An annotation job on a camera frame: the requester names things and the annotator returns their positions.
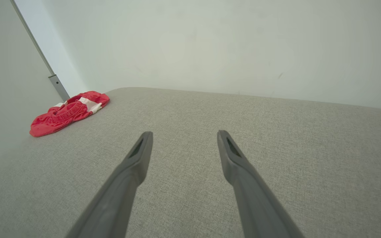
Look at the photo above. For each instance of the grey fabric sofa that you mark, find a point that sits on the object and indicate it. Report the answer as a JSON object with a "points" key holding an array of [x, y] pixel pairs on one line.
{"points": [[276, 148]]}

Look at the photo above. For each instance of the red shorts with white stripes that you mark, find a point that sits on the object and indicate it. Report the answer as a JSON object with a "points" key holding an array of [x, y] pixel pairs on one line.
{"points": [[64, 115]]}

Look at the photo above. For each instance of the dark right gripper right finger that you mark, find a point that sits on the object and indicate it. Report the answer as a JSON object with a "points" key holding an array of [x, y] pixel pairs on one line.
{"points": [[253, 195]]}

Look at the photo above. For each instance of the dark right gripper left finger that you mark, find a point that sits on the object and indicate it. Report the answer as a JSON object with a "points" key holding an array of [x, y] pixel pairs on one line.
{"points": [[121, 191]]}

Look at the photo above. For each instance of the grey metal wall strip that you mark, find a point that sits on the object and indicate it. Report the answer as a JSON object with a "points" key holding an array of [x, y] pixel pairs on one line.
{"points": [[58, 86]]}

